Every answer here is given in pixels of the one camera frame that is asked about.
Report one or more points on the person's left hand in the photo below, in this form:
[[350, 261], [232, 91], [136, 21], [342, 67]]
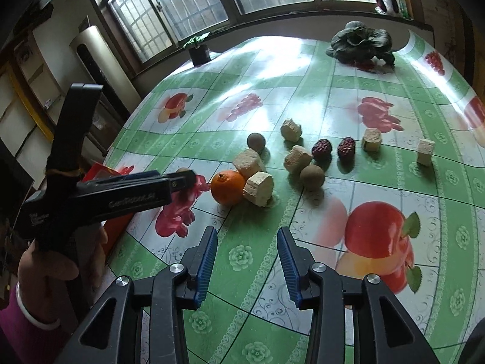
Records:
[[45, 280]]

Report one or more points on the green fruit print tablecloth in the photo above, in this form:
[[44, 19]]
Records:
[[333, 94]]

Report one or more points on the green bottle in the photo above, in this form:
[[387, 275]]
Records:
[[402, 4]]

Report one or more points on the dark leafy cabbage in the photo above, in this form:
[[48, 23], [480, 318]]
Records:
[[360, 41]]

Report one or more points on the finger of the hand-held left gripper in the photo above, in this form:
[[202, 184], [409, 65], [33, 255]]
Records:
[[182, 181], [132, 175]]

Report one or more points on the dark red date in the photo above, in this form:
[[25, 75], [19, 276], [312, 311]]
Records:
[[346, 147], [322, 148]]

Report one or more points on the barred window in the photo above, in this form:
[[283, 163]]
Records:
[[189, 3]]

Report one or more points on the pale sugarcane piece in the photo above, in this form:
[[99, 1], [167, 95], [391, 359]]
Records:
[[371, 140], [425, 152], [258, 189], [297, 160], [291, 129], [248, 163]]

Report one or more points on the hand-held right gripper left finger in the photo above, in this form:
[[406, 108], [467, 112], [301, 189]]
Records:
[[206, 269]]

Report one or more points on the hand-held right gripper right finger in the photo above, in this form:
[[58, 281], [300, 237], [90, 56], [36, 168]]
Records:
[[288, 269]]

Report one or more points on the dark wooden side table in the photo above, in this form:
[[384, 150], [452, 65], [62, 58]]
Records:
[[104, 125]]

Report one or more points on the tall standing air conditioner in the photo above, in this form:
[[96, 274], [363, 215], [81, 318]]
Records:
[[100, 72]]

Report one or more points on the white and red bag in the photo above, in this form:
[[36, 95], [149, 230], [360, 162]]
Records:
[[385, 3]]

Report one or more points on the orange mandarin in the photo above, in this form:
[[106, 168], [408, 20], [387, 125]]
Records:
[[227, 189]]

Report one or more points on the black potted plant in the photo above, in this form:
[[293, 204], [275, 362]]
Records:
[[199, 53]]

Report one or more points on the red cardboard box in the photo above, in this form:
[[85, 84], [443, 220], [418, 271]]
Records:
[[113, 231]]

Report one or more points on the white wall cabinet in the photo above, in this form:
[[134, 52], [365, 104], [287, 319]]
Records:
[[22, 121]]

